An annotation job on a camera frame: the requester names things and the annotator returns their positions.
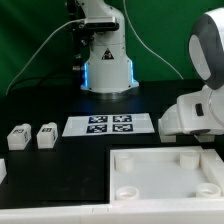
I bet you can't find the white square tabletop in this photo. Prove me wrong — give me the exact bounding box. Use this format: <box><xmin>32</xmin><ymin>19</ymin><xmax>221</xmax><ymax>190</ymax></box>
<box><xmin>110</xmin><ymin>146</ymin><xmax>224</xmax><ymax>201</ymax></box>

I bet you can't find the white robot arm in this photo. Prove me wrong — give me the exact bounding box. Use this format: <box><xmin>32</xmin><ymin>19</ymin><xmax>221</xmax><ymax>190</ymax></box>
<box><xmin>77</xmin><ymin>0</ymin><xmax>224</xmax><ymax>136</ymax></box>

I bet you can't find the white sheet with tags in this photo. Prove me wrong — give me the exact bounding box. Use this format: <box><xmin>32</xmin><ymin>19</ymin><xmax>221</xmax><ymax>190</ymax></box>
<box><xmin>62</xmin><ymin>113</ymin><xmax>155</xmax><ymax>137</ymax></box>

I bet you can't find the white L-shaped obstacle fence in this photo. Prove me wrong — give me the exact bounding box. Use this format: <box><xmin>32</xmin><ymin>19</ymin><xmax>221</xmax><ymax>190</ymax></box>
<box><xmin>0</xmin><ymin>148</ymin><xmax>224</xmax><ymax>224</ymax></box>

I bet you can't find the black camera stand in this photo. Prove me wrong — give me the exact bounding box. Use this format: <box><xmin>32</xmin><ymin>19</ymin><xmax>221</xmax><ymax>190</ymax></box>
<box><xmin>66</xmin><ymin>0</ymin><xmax>92</xmax><ymax>91</ymax></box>

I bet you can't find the grey camera on stand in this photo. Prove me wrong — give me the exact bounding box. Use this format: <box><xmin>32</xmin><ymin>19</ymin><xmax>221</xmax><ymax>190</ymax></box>
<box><xmin>84</xmin><ymin>16</ymin><xmax>119</xmax><ymax>32</ymax></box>

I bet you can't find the white camera cable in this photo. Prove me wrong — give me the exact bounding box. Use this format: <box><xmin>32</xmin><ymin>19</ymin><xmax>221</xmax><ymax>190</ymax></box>
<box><xmin>5</xmin><ymin>18</ymin><xmax>86</xmax><ymax>96</ymax></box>

